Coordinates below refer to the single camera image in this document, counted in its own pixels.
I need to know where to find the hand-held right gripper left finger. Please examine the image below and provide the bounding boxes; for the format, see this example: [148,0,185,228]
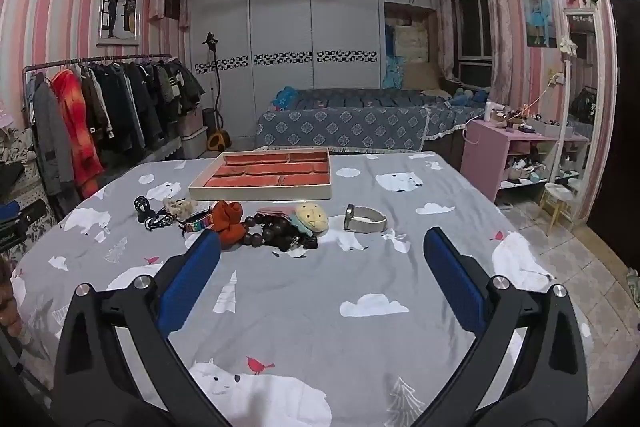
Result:
[50,231,236,427]

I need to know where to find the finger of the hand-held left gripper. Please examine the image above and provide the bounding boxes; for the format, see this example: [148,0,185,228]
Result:
[0,199,47,230]

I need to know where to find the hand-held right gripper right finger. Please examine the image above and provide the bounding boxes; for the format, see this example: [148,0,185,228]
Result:
[415,227,591,427]

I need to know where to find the dark braided bracelet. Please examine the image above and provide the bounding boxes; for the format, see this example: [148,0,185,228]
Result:
[181,207,213,235]

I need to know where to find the orange scrunchie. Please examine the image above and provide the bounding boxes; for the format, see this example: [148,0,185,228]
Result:
[209,201,247,253]

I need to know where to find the beige fluffy scrunchie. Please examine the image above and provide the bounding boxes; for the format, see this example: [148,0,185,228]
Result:
[164,198,196,219]

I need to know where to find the brown wooden bead bracelet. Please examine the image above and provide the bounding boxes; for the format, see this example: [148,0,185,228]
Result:
[242,213,306,253]

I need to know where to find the white strap wristwatch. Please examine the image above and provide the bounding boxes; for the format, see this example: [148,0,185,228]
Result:
[345,204,388,233]

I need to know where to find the beige tray with red lining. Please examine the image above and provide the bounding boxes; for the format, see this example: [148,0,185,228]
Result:
[188,148,333,201]

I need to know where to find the yellow plush face hair clip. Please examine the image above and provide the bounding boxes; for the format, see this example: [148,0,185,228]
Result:
[292,203,329,238]

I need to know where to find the person's left hand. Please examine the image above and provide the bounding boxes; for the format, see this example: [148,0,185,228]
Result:
[0,264,22,330]

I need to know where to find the pile of clothes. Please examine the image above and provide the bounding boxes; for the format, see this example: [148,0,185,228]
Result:
[0,112,36,168]

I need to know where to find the grey bear printed blanket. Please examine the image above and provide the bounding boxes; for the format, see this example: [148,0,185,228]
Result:
[10,152,591,427]

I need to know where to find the pink shelf table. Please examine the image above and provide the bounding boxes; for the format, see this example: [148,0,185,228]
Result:
[460,119,591,202]

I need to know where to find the small white stool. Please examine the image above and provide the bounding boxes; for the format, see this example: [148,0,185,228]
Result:
[540,182,581,235]

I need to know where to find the stacked plastic storage bins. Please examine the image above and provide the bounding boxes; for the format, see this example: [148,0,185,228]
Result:
[177,107,208,158]

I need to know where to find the row of hanging clothes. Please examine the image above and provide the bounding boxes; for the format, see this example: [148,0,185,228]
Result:
[27,59,206,202]

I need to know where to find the standing garment steamer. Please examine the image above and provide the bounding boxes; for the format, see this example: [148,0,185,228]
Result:
[202,32,232,150]

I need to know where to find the metal clothes rack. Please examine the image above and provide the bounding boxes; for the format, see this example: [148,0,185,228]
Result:
[22,53,176,202]

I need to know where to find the bed with blue patterned cover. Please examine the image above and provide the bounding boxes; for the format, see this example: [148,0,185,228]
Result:
[255,87,488,155]

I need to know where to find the blue plush toy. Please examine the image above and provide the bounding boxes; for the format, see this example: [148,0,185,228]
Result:
[272,87,301,110]

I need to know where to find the white framed standing mirror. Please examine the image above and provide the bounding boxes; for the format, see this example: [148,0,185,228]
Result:
[560,9,608,228]

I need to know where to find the stack of bedding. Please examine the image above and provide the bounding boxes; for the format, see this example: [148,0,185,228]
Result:
[384,19,431,90]

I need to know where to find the pink floral curtain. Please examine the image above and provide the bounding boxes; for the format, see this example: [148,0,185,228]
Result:
[482,0,513,105]
[435,0,458,80]

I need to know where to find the white sliding door wardrobe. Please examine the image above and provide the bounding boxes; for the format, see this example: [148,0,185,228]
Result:
[192,0,436,90]

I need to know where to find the couple photo wall poster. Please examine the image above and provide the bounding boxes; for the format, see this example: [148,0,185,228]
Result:
[520,0,557,48]

